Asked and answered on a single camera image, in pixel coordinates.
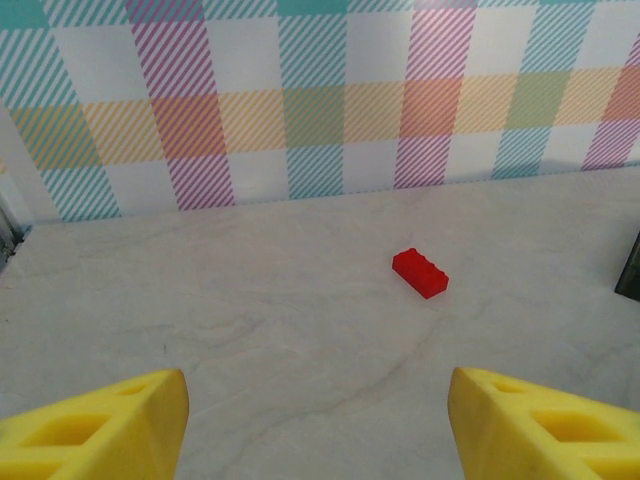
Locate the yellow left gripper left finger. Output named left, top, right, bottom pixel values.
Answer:
left=0, top=368, right=189, bottom=480

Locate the black grey chessboard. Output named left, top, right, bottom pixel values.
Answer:
left=613, top=233, right=640, bottom=302

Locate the small red toy brick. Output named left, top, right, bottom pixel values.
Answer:
left=391, top=247, right=450, bottom=301

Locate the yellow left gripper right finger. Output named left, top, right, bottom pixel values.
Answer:
left=447, top=367, right=640, bottom=480

